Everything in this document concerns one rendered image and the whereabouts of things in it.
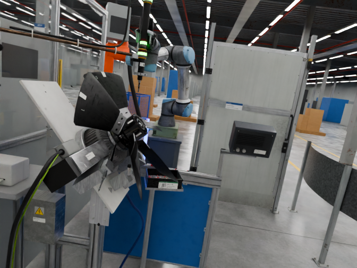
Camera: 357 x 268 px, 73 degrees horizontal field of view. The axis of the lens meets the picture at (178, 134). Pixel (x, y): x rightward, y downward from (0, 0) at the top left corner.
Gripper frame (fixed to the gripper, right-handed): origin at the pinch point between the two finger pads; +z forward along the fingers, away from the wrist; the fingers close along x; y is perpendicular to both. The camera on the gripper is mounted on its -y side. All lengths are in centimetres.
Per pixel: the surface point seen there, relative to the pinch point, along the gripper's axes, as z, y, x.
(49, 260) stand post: 14, 122, 34
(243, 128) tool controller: -32, 45, -62
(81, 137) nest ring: 16, 53, 19
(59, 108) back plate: 10, 42, 33
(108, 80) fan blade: -3.7, 25.6, 16.0
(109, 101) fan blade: 20.8, 33.9, 6.0
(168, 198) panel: -39, 103, -21
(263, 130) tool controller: -32, 44, -75
